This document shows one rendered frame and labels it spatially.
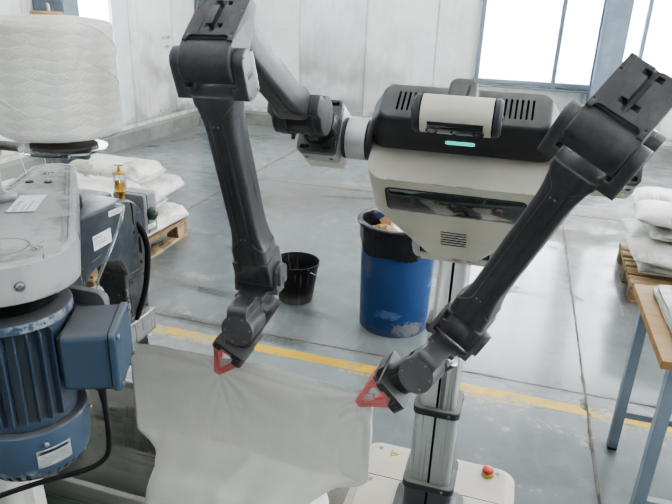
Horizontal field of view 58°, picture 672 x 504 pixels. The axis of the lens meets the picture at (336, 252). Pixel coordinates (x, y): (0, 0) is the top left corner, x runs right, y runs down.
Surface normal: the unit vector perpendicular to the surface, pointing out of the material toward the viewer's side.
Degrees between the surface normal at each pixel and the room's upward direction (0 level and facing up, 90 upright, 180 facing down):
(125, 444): 90
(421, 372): 80
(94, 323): 1
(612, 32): 90
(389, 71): 90
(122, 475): 90
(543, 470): 0
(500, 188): 40
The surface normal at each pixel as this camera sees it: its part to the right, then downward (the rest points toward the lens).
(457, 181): -0.16, -0.49
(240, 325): -0.29, 0.33
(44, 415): 0.71, 0.28
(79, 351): 0.12, 0.37
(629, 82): -0.14, -0.28
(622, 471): 0.04, -0.93
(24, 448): 0.35, 0.39
